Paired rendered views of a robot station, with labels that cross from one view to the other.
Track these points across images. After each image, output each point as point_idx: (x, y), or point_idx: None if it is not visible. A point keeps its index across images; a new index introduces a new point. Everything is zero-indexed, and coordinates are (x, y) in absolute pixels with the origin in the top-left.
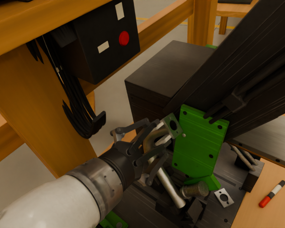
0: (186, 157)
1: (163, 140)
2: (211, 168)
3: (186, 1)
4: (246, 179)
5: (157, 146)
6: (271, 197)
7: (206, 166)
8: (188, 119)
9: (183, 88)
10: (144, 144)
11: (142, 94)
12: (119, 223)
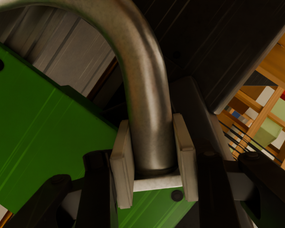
0: (28, 126)
1: (131, 197)
2: None
3: None
4: None
5: (111, 182)
6: None
7: None
8: (154, 196)
9: (242, 215)
10: (104, 2)
11: (258, 0)
12: None
